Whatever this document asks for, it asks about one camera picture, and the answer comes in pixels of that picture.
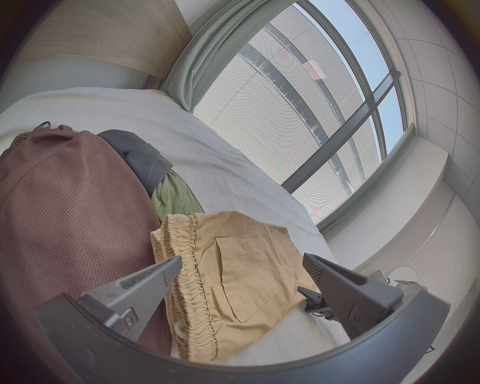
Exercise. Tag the green garment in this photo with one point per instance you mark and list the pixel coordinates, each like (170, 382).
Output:
(176, 202)

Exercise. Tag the brown garment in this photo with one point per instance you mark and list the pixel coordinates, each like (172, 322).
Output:
(75, 210)

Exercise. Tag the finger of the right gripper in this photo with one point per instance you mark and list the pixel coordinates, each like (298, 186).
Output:
(313, 297)

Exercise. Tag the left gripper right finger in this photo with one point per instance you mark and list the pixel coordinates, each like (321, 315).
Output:
(356, 300)

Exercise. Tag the grey-green curtain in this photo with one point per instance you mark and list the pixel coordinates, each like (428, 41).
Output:
(210, 56)

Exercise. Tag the black garment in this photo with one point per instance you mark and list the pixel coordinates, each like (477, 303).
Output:
(138, 157)

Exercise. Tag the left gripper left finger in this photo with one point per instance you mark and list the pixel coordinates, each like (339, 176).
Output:
(131, 296)

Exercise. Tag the window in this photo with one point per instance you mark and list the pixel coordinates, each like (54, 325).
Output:
(281, 112)

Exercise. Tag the tan shorts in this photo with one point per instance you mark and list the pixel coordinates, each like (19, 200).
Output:
(243, 270)

